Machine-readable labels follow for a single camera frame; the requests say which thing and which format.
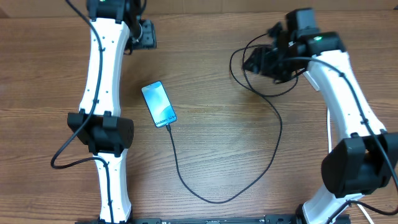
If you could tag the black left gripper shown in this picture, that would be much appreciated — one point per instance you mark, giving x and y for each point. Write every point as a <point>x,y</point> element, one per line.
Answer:
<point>148,40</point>

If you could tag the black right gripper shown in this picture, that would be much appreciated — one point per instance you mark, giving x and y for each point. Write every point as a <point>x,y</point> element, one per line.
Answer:
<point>261,60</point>

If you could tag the Galaxy smartphone blue screen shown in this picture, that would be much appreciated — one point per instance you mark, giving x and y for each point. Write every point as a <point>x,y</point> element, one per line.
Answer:
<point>158,104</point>

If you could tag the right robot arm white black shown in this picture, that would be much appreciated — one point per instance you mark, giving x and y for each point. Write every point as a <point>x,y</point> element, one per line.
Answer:
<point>365,157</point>

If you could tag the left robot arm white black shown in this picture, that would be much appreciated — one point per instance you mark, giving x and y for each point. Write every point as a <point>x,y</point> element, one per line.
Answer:
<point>117,28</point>

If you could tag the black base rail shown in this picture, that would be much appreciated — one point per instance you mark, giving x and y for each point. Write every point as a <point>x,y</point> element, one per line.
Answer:
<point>268,219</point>

